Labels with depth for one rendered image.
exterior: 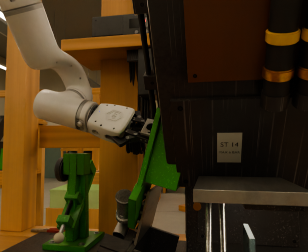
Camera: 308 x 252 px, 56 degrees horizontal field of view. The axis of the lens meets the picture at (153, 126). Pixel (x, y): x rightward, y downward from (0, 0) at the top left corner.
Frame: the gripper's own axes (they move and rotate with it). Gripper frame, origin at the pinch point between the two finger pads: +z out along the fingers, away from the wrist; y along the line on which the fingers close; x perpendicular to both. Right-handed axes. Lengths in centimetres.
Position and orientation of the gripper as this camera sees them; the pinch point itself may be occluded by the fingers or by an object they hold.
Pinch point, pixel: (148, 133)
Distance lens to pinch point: 74.4
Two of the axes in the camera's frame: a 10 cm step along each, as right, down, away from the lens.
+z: 9.5, 2.6, -2.0
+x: -0.5, 7.2, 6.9
